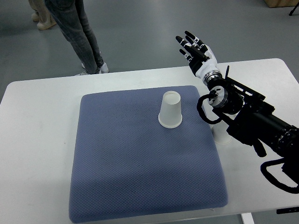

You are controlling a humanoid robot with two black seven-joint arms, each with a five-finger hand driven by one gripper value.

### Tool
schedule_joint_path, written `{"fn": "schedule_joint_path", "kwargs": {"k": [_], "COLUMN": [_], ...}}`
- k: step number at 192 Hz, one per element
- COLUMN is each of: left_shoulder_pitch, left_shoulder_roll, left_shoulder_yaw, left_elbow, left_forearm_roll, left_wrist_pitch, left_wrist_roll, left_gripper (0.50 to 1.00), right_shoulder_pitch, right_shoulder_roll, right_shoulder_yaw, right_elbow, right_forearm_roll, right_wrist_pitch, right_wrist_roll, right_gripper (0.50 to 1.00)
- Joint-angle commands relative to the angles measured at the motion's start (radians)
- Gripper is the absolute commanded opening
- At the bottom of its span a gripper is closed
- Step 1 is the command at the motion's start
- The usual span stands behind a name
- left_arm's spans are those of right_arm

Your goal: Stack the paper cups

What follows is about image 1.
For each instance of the white paper cup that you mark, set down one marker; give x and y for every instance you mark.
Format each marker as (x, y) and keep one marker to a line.
(220, 134)
(170, 115)

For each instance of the person in grey jeans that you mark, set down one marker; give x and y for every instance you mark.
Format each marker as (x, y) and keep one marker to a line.
(73, 22)

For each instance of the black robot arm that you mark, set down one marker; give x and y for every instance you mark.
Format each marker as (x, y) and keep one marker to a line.
(250, 119)

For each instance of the black tripod leg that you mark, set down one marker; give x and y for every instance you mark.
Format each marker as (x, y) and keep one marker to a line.
(293, 10)

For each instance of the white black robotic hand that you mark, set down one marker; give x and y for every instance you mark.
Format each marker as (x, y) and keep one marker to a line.
(200, 57)

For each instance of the cardboard box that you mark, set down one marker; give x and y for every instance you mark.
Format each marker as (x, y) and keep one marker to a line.
(281, 3)

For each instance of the blue mesh cushion pad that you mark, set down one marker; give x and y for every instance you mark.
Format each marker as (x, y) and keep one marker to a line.
(126, 164)

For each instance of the white paper cup on cushion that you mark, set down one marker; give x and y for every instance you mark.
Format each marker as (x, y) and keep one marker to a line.
(170, 115)

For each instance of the black desk control panel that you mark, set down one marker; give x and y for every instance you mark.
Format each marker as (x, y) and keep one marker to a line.
(287, 210)

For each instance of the white table leg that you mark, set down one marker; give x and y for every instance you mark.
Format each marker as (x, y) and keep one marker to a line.
(247, 218)

